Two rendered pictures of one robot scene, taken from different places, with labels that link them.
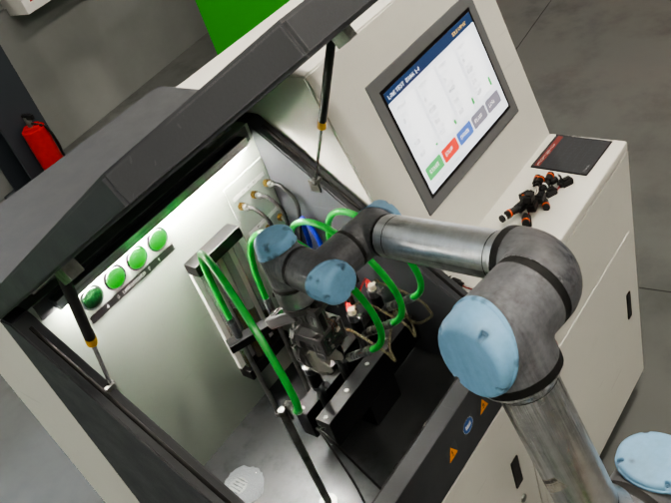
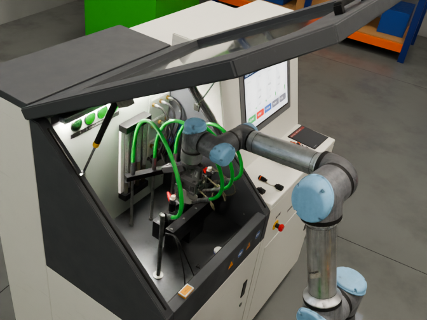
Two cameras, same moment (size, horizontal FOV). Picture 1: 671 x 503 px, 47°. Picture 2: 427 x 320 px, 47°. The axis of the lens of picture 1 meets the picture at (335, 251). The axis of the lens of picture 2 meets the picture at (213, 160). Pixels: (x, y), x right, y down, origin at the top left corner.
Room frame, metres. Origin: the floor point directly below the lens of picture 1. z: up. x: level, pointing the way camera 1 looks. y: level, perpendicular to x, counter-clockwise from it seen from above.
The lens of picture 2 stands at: (-0.20, 0.48, 2.27)
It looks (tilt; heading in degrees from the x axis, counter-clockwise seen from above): 35 degrees down; 340
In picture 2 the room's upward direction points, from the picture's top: 8 degrees clockwise
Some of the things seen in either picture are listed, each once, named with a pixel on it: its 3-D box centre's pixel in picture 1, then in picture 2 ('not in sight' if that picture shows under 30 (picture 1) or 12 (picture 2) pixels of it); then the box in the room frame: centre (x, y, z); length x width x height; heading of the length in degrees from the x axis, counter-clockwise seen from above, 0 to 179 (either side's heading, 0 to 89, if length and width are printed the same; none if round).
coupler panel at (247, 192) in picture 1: (270, 228); (161, 122); (1.52, 0.12, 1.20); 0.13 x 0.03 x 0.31; 131
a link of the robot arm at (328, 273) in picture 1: (327, 269); (219, 148); (1.04, 0.03, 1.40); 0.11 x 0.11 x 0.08; 32
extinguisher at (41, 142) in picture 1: (47, 150); not in sight; (4.70, 1.49, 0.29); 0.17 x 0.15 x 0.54; 137
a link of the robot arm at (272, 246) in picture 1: (283, 258); (194, 136); (1.11, 0.09, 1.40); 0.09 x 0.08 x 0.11; 32
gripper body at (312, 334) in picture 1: (312, 322); (191, 174); (1.11, 0.09, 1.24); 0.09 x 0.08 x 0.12; 41
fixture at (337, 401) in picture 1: (363, 381); (187, 218); (1.24, 0.04, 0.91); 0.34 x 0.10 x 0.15; 131
